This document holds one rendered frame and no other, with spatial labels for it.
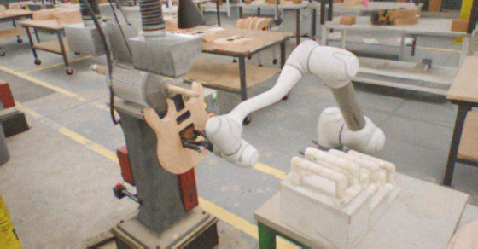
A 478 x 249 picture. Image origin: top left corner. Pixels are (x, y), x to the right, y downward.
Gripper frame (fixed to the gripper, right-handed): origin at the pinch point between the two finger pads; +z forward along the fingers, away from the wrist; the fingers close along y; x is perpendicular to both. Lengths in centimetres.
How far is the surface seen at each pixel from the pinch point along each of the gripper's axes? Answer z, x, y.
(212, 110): 17.2, -8.3, 32.9
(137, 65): 16.0, 37.5, -4.4
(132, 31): 28, 49, 6
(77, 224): 126, -99, -37
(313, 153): -72, 15, -2
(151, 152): 34.5, -19.4, -3.9
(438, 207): -106, -17, 24
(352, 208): -89, 6, -11
